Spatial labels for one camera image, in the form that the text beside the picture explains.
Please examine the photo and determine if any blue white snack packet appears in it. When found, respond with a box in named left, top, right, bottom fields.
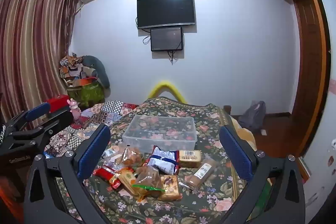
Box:
left=143, top=146, right=181, bottom=175

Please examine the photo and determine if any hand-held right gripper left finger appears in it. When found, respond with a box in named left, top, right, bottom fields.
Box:
left=24, top=124, right=113, bottom=224

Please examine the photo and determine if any grey plush pillow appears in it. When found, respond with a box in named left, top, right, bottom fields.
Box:
left=81, top=55, right=111, bottom=88

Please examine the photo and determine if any black cable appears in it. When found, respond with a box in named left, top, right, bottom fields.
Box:
left=168, top=50, right=179, bottom=66

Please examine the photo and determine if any wall television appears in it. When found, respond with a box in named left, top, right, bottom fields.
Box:
left=137, top=0, right=196, bottom=30

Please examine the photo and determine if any brown biscuit pack with barcode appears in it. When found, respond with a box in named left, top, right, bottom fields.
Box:
left=178, top=150, right=202, bottom=168

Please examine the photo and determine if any clear bag with green strip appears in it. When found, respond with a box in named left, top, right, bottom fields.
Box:
left=133, top=166, right=166, bottom=198

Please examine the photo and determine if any brown cake packet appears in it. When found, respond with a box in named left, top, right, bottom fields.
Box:
left=157, top=175, right=182, bottom=201

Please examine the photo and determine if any yellow foam tube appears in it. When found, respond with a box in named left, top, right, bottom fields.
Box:
left=147, top=80, right=187, bottom=104

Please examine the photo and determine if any floral blanket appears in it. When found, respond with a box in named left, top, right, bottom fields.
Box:
left=47, top=97, right=273, bottom=224

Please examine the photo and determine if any clear plastic container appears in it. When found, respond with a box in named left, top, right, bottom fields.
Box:
left=122, top=114, right=198, bottom=153

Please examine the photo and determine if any grey bag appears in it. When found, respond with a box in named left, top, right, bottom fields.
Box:
left=239, top=101, right=266, bottom=130

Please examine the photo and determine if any beige blanket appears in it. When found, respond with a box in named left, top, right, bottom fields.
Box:
left=231, top=119, right=257, bottom=149

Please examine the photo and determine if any tiger print plush toy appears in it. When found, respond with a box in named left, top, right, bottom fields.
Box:
left=59, top=52, right=87, bottom=80

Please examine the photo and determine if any white grey snack packet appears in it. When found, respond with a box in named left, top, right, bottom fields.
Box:
left=104, top=147, right=124, bottom=165

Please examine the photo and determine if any pink toy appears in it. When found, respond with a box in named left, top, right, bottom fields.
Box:
left=68, top=98, right=82, bottom=120

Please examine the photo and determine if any striped red curtain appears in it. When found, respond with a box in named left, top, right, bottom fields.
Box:
left=0, top=0, right=80, bottom=131

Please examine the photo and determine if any red snack packet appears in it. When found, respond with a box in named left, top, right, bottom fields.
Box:
left=93, top=165, right=134, bottom=189

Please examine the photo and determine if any clear bag of pastries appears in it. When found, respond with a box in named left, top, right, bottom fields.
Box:
left=119, top=147, right=145, bottom=168

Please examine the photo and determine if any small black monitor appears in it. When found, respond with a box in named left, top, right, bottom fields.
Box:
left=150, top=27, right=184, bottom=52

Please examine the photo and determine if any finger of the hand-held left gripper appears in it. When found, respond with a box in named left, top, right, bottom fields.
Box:
left=12, top=110, right=74, bottom=136
left=5, top=102, right=51, bottom=132

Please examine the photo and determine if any patchwork quilt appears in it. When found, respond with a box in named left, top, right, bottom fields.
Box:
left=45, top=100, right=137, bottom=159

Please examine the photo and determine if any long brown biscuit pack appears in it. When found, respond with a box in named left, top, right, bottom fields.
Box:
left=184, top=158, right=217, bottom=189

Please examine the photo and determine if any wooden wardrobe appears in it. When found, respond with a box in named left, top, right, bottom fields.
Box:
left=251, top=0, right=331, bottom=159

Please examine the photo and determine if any orange cake packet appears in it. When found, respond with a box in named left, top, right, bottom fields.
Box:
left=115, top=169, right=148, bottom=201

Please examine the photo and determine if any red box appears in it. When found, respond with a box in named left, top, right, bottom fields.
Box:
left=47, top=94, right=71, bottom=113

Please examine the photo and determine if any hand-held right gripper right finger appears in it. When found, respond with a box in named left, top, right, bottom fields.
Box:
left=219, top=125, right=306, bottom=224

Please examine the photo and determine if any orange cardboard box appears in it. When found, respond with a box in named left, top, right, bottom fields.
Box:
left=73, top=77, right=98, bottom=87

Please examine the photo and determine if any white door with stickers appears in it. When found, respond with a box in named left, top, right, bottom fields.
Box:
left=299, top=0, right=336, bottom=203

